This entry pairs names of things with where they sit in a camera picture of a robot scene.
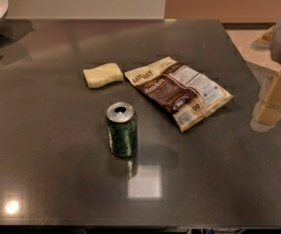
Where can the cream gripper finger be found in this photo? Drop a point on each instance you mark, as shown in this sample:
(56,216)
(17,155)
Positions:
(267,111)

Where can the green soda can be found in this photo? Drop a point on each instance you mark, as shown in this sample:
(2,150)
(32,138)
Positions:
(122,129)

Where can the brown and cream snack bag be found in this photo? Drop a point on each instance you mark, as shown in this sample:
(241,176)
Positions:
(188,95)

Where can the yellow sponge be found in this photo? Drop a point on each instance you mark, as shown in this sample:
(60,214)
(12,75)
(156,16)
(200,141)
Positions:
(103,75)

